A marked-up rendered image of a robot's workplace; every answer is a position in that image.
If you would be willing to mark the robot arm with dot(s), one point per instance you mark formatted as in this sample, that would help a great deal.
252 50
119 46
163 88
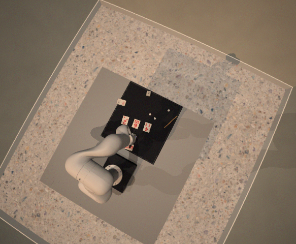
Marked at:
95 180

